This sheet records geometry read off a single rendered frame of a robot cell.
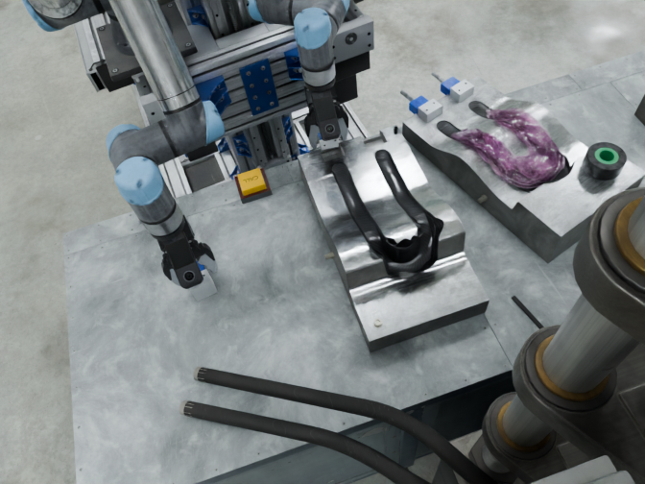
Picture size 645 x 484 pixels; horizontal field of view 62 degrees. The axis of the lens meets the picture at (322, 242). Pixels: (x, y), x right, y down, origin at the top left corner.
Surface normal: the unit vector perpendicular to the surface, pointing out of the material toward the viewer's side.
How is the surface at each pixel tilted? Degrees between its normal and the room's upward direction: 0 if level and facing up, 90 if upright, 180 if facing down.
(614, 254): 0
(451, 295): 0
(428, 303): 0
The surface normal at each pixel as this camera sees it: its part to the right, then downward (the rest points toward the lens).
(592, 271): -0.98, 0.21
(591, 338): -0.74, 0.61
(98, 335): -0.11, -0.54
